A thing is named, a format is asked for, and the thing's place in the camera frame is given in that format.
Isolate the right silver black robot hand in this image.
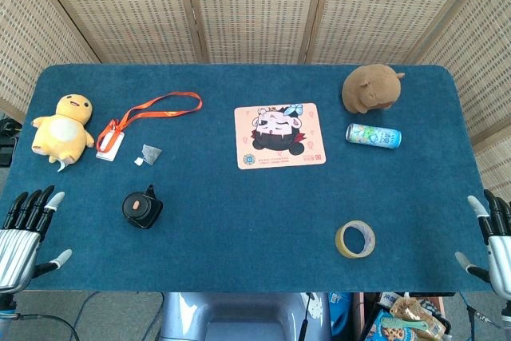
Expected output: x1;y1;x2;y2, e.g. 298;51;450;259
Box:
455;189;511;300

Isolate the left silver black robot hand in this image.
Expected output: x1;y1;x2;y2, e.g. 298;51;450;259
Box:
0;184;73;295

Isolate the black round pot with handle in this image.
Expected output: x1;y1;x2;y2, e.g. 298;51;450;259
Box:
121;184;164;231

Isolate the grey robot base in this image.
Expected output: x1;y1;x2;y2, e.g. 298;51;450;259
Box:
159;291;333;341

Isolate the brown snack bag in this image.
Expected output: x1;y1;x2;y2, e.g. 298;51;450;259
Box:
388;295;447;339

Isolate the green plastic comb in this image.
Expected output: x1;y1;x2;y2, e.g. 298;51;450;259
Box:
378;315;426;332

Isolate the yellow plush toy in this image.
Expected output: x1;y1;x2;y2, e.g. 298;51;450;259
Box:
31;93;96;172

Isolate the blue pretzel snack bag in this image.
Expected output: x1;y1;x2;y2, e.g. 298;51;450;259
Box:
370;307;418;341

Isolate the white badge holder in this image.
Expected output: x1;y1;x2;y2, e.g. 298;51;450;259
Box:
95;119;125;162

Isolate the yellow tape roll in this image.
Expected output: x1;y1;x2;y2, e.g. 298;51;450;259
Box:
335;220;377;259

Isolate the grey pyramid tea bag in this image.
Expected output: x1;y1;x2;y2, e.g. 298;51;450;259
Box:
133;143;163;168

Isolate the blue plastic bag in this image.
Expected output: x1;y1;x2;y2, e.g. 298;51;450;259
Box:
327;291;355;339

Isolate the green blue drink can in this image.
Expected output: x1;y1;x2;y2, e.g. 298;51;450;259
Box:
345;122;402;150

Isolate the woven bamboo screen panel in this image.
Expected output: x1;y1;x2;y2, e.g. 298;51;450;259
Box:
28;0;209;65
305;0;490;65
0;0;101;123
182;0;331;65
414;0;511;202

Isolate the brown capybara plush toy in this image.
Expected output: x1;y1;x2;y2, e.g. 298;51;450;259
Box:
341;63;406;115

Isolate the blue felt table cover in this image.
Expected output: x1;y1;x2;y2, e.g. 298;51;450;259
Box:
0;63;498;294

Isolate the pink cartoon mouse pad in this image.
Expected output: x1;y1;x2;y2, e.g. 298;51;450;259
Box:
233;102;327;171

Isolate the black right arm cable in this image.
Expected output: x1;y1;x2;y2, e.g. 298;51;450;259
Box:
458;291;511;331

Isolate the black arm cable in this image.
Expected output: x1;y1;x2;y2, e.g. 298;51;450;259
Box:
0;311;79;341
458;291;511;331

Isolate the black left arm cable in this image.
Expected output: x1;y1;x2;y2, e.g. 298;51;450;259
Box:
0;311;79;341

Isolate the black cable white connector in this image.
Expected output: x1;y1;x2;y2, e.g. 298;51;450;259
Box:
298;291;322;341

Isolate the orange lanyard strap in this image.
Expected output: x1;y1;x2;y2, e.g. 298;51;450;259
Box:
104;91;204;139

